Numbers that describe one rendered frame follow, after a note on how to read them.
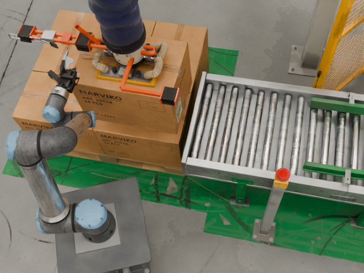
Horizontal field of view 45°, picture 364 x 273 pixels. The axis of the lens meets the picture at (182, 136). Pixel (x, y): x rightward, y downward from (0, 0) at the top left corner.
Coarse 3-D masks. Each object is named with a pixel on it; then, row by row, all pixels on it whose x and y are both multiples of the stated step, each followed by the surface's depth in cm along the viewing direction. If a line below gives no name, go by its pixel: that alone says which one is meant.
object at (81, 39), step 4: (80, 32) 242; (88, 32) 241; (92, 32) 241; (80, 36) 242; (84, 36) 241; (76, 40) 239; (80, 40) 240; (84, 40) 240; (88, 40) 240; (76, 44) 238; (80, 44) 238; (84, 44) 239; (88, 44) 237; (80, 48) 241; (84, 48) 241; (88, 48) 240; (92, 48) 243
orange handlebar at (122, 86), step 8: (40, 32) 247; (56, 32) 245; (64, 32) 244; (56, 40) 243; (64, 40) 242; (104, 48) 238; (144, 48) 236; (152, 48) 235; (128, 64) 231; (128, 72) 229; (120, 88) 226; (128, 88) 224; (136, 88) 223
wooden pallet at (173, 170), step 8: (208, 64) 367; (208, 72) 375; (72, 152) 349; (80, 152) 348; (88, 152) 334; (96, 160) 346; (104, 160) 342; (112, 160) 338; (120, 160) 342; (128, 160) 342; (136, 160) 328; (144, 168) 339; (152, 168) 337; (160, 168) 337; (168, 168) 328; (176, 168) 325
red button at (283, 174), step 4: (280, 168) 221; (284, 168) 221; (276, 172) 221; (280, 172) 220; (284, 172) 220; (288, 172) 220; (276, 176) 220; (280, 176) 219; (284, 176) 219; (288, 176) 219; (280, 180) 219; (284, 180) 218
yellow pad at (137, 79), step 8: (112, 64) 247; (112, 72) 244; (136, 72) 239; (144, 72) 242; (112, 80) 243; (120, 80) 241; (128, 80) 241; (136, 80) 240; (144, 80) 239; (152, 80) 240
